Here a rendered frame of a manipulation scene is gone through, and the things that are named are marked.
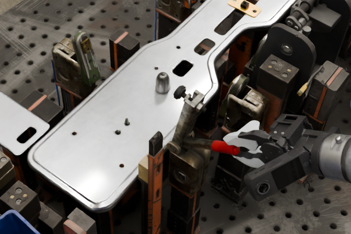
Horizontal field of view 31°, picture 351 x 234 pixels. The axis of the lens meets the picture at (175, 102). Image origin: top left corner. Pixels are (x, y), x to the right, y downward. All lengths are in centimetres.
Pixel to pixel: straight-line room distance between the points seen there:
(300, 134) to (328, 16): 39
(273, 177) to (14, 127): 59
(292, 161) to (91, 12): 113
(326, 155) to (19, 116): 68
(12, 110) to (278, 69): 57
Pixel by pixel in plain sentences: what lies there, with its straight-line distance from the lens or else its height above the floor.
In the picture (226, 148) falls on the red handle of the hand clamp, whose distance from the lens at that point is 116.
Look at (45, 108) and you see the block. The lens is 143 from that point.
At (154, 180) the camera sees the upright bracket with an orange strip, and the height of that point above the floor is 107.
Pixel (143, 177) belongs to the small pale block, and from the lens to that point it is 126.
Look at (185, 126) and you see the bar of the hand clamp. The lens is 118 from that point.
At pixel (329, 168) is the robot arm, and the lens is 103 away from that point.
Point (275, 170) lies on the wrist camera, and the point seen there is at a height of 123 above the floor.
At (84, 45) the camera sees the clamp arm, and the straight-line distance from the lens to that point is 138.
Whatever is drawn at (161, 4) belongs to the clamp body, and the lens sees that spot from 168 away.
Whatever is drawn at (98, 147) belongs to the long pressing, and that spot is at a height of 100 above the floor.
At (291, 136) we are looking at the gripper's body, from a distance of 108.
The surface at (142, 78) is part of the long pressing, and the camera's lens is 144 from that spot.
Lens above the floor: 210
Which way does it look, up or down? 52 degrees down
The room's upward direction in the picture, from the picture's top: 4 degrees clockwise
